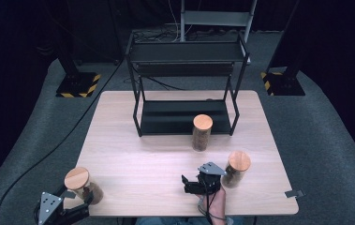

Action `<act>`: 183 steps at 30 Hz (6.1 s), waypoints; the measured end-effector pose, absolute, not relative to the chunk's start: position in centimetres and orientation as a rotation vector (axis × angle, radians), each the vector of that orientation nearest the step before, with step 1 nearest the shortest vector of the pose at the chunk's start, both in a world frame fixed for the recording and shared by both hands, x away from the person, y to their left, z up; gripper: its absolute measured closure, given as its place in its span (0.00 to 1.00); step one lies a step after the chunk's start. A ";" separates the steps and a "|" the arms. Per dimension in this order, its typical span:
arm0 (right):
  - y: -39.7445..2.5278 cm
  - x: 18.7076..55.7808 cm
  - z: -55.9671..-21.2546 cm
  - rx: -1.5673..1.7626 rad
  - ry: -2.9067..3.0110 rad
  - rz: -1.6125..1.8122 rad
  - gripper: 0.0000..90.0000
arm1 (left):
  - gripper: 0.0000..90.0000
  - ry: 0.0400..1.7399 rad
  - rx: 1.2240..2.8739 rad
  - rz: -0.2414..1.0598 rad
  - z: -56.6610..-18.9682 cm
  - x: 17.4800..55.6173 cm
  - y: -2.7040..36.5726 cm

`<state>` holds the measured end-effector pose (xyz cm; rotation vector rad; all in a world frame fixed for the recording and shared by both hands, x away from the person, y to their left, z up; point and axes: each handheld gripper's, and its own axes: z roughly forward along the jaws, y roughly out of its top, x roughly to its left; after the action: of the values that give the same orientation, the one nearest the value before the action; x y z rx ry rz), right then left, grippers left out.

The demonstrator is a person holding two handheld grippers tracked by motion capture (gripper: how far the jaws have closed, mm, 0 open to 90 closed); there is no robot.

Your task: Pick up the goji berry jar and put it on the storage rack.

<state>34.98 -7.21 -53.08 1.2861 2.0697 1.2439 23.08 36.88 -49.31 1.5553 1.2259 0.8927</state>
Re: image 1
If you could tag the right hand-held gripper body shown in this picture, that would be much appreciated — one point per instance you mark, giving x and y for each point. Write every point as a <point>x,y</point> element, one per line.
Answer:
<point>209,181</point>

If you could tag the grey metal table clip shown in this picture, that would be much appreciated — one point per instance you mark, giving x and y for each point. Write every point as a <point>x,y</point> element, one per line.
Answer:
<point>294,193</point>
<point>69,194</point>

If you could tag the black metal two-tier rack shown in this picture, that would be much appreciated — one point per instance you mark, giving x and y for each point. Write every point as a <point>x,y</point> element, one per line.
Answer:
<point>184,51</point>

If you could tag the person's right hand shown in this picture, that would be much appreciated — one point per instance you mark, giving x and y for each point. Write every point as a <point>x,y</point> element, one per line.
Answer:
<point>217,204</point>

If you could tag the grey metal frame stand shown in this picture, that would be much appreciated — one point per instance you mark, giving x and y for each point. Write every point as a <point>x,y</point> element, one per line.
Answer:
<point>215,18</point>

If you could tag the black stand with striped base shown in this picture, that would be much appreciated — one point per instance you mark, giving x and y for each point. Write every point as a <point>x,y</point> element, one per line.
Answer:
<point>286,84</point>
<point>78,84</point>

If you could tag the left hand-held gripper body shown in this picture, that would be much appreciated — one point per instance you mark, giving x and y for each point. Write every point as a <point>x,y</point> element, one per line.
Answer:
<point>48,206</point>

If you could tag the glass jar with wooden lid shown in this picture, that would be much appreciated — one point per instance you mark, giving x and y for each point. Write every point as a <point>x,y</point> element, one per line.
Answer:
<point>202,134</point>
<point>239,161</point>
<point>76,178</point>

